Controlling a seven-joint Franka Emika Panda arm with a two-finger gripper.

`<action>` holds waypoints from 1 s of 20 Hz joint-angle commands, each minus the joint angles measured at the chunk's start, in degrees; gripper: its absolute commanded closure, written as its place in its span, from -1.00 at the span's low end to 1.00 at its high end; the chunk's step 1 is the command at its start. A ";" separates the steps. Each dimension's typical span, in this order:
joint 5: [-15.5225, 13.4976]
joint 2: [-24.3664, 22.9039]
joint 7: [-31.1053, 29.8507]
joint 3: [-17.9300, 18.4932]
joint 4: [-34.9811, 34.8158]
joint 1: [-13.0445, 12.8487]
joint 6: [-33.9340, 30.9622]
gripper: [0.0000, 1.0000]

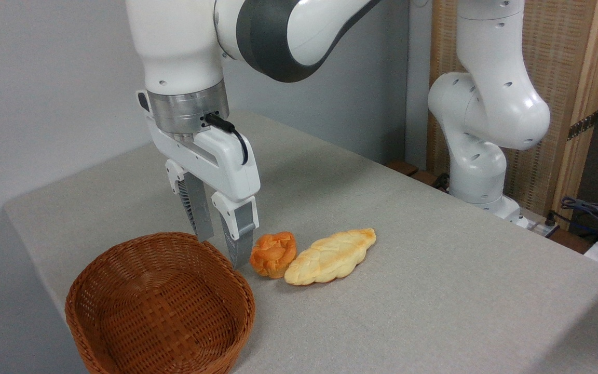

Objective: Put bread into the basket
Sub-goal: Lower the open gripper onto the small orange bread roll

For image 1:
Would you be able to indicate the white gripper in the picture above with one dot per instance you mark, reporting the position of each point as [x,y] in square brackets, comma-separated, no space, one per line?
[216,163]

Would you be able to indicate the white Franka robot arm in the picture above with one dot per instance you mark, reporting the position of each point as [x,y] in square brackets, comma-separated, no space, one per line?
[486,104]

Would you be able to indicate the brown woven wicker basket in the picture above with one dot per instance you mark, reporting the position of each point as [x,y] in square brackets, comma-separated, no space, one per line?
[161,306]

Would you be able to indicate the long pale braided bread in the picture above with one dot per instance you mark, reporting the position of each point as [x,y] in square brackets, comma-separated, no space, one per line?
[330,257]

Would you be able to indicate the small round orange bun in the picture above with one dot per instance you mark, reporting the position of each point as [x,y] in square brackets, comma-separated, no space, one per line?
[274,253]

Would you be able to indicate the grey table cloth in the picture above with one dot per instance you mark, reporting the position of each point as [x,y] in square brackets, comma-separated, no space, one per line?
[330,270]

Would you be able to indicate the wooden rattan folding screen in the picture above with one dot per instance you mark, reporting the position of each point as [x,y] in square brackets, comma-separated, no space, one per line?
[563,93]

